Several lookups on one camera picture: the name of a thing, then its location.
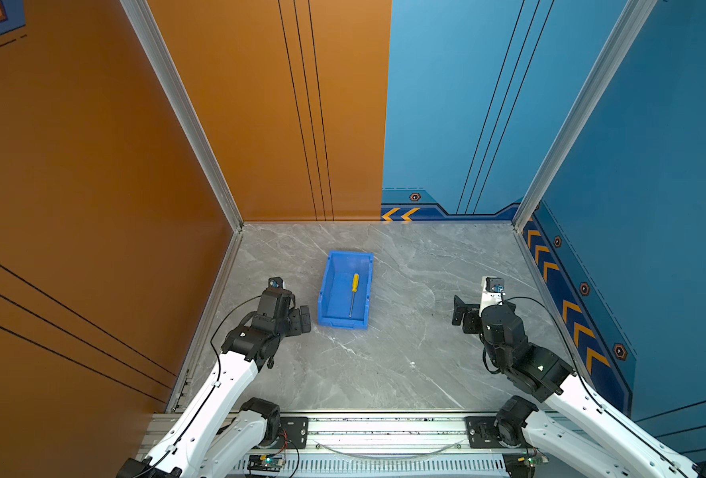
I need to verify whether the green circuit board left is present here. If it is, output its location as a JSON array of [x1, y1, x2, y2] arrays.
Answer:
[[245, 454, 286, 476]]

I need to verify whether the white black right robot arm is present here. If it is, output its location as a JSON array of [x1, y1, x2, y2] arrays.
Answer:
[[452, 292, 706, 477]]

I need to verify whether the green circuit board right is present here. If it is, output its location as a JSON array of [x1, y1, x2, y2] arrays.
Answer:
[[504, 454, 549, 478]]

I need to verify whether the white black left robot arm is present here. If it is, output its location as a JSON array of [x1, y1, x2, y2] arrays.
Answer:
[[117, 277, 311, 477]]

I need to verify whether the aluminium corner post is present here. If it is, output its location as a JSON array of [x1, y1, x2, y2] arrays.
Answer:
[[512, 0, 658, 232], [120, 0, 243, 233]]

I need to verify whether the aluminium corner post right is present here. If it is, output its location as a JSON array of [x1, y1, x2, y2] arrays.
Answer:
[[512, 0, 658, 232]]

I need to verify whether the aluminium corner post left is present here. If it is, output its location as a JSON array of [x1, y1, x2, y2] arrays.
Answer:
[[120, 0, 243, 233]]

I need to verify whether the yellow handled screwdriver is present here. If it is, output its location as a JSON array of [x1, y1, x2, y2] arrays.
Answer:
[[348, 273, 360, 318]]

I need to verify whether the green circuit board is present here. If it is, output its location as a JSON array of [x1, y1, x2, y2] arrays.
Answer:
[[245, 454, 286, 476], [504, 454, 549, 478]]

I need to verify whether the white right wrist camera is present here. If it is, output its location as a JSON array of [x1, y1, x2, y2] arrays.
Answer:
[[480, 276, 504, 310]]

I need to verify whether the blue plastic bin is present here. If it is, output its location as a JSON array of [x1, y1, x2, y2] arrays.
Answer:
[[317, 251, 375, 330]]

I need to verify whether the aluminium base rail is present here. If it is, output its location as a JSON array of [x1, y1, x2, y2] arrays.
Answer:
[[128, 409, 647, 478]]

